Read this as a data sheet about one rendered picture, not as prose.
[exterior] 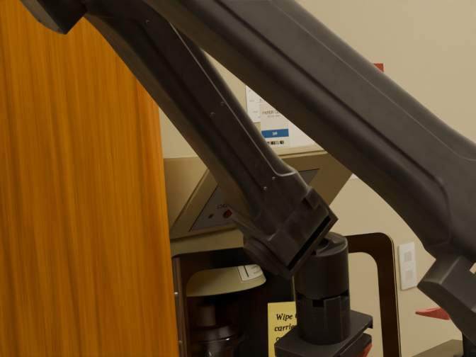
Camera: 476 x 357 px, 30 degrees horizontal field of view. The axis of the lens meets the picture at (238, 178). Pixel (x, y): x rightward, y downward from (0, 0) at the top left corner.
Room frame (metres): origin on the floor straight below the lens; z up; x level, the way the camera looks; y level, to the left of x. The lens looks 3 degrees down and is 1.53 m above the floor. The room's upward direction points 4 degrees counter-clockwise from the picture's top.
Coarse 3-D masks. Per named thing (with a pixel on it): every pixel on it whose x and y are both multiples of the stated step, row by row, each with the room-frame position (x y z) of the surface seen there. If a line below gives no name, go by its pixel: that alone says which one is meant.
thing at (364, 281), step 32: (192, 256) 1.09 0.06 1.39; (224, 256) 1.10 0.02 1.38; (352, 256) 1.15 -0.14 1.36; (384, 256) 1.16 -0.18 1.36; (192, 288) 1.09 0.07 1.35; (224, 288) 1.10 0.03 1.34; (256, 288) 1.11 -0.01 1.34; (288, 288) 1.12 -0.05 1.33; (352, 288) 1.15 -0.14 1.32; (384, 288) 1.16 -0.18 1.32; (192, 320) 1.09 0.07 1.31; (224, 320) 1.10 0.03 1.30; (256, 320) 1.11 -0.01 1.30; (384, 320) 1.16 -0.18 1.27; (192, 352) 1.09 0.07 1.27; (224, 352) 1.10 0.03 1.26; (256, 352) 1.11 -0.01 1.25; (384, 352) 1.16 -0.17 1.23
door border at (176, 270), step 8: (176, 264) 1.09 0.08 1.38; (176, 272) 1.09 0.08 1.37; (176, 280) 1.09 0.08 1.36; (176, 288) 1.09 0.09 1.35; (176, 296) 1.09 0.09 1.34; (176, 304) 1.09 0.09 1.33; (176, 312) 1.09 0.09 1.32; (176, 320) 1.09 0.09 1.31; (184, 320) 1.09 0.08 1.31; (184, 328) 1.09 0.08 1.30; (184, 336) 1.09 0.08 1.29; (184, 344) 1.09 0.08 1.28; (184, 352) 1.09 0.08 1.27
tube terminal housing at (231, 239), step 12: (228, 72) 1.20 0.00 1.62; (228, 84) 1.20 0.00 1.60; (240, 84) 1.22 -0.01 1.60; (240, 96) 1.22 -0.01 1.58; (168, 120) 1.12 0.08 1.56; (168, 132) 1.12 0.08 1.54; (168, 144) 1.12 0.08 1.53; (180, 144) 1.13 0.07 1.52; (168, 156) 1.12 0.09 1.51; (180, 240) 1.12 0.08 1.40; (192, 240) 1.14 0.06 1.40; (204, 240) 1.15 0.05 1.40; (216, 240) 1.17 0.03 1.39; (228, 240) 1.19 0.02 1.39; (240, 240) 1.20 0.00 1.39; (180, 252) 1.12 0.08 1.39
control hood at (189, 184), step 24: (312, 144) 1.19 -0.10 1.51; (168, 168) 1.06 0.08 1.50; (192, 168) 1.03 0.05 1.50; (312, 168) 1.17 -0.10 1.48; (336, 168) 1.22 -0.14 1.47; (168, 192) 1.06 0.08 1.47; (192, 192) 1.03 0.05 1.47; (336, 192) 1.28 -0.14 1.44; (168, 216) 1.07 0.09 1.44; (192, 216) 1.07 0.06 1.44
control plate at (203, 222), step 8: (304, 176) 1.17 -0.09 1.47; (312, 176) 1.19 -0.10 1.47; (216, 192) 1.06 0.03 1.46; (208, 200) 1.06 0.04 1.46; (216, 200) 1.08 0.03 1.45; (208, 208) 1.08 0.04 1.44; (216, 208) 1.09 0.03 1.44; (224, 208) 1.10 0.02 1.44; (200, 216) 1.08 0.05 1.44; (216, 216) 1.10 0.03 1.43; (200, 224) 1.09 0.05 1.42; (208, 224) 1.11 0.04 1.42; (216, 224) 1.12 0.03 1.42; (224, 224) 1.13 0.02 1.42
